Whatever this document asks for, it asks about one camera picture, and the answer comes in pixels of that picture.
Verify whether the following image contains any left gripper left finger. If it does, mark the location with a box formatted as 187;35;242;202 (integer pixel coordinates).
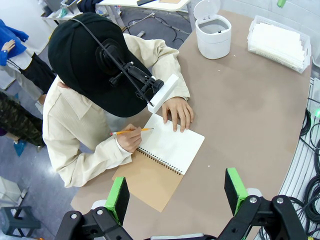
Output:
54;176;134;240

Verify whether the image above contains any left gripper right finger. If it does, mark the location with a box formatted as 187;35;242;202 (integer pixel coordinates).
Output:
216;167;308;240

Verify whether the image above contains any spiral notebook kraft cover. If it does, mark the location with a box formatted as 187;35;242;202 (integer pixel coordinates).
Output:
111;113;206;214

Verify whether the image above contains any yellow pencil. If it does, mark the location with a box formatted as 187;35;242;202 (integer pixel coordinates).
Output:
109;127;155;137

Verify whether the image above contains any person's left forearm cream sleeve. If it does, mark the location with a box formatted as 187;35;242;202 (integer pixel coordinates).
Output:
151;44;192;101

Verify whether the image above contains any person's right forearm cream sleeve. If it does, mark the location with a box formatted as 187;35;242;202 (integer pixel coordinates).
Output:
49;134;134;189

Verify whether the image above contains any person's right hand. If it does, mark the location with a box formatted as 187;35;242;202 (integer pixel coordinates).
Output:
116;125;143;154

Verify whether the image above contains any person's left hand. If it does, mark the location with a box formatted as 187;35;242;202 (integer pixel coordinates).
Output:
161;96;195;133

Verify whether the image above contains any white perforated plastic basket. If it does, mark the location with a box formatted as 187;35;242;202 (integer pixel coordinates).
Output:
246;14;312;75

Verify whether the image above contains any white paper stack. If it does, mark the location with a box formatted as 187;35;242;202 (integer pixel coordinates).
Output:
249;22;307;70

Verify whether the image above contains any white lidded trash bin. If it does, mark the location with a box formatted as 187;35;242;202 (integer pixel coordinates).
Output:
193;0;232;60

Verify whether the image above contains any person torso cream jacket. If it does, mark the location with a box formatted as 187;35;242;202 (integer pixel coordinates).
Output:
42;33;191;189

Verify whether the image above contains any dark grey plastic stool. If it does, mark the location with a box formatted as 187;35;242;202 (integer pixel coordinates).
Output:
0;205;42;238

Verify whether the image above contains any white storage crate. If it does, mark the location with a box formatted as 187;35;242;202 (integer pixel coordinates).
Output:
0;175;23;208

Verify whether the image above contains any teal cloth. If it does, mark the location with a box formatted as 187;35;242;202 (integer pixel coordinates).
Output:
58;7;71;19

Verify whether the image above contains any black garment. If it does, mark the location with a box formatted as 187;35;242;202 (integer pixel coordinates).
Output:
75;0;101;13

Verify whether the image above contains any mannequin in blue shirt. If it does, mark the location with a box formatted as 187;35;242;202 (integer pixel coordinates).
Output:
0;19;56;101

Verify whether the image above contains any white ribbed base plate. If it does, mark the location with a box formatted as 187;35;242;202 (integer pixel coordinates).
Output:
276;76;320;240

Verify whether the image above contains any black coiled cable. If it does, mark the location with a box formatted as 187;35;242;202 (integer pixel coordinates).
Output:
298;97;320;151
287;174;320;240

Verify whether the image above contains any black floor cable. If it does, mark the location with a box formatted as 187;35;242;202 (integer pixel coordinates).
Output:
122;12;193;44

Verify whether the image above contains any white head camera box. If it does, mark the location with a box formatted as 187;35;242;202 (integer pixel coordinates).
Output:
147;73;180;114

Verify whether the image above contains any black head camera mount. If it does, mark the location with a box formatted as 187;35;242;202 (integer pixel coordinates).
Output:
95;38;165;102

